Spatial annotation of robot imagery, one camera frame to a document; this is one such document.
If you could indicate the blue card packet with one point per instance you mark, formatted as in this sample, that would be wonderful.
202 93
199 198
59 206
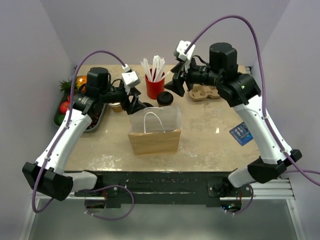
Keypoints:
241 134

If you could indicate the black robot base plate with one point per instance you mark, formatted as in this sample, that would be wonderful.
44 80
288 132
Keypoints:
162 188

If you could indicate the black plastic cup lid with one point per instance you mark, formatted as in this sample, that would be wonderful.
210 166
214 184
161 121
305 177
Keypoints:
165 97
148 105

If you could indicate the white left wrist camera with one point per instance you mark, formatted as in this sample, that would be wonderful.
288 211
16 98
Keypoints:
130 79

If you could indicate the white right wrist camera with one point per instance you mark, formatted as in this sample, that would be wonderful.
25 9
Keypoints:
184 50

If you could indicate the stacked brown paper cups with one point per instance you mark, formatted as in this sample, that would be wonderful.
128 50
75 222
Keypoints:
116 107

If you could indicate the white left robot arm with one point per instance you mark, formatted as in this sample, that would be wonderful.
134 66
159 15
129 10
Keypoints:
46 174

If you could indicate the green lime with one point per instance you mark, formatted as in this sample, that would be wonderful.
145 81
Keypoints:
60 119

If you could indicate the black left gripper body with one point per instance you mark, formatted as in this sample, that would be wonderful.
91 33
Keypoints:
120 95

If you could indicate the red apple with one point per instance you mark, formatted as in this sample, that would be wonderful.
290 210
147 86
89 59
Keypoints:
64 107

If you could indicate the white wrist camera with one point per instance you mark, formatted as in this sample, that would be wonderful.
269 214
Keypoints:
184 50
130 79

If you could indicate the dark red grape bunch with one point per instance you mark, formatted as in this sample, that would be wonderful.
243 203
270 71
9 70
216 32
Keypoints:
95 119

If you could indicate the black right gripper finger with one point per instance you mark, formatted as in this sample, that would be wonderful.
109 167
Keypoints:
180 67
177 83

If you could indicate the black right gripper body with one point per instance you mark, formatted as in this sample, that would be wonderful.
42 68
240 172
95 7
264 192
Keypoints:
202 74

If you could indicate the brown pulp cup carrier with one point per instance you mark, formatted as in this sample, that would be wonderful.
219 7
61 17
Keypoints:
202 92

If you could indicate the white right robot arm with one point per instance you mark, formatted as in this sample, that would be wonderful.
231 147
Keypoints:
242 93

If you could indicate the orange pineapple fruit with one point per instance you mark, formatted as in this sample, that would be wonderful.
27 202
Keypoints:
65 85

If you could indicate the dark green fruit tray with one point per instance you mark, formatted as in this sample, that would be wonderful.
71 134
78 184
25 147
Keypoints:
66 97

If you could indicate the red ribbed straw cup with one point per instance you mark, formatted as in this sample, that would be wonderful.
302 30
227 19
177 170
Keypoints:
153 89

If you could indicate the brown paper takeout bag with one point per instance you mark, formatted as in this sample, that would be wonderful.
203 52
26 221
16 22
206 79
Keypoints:
155 131

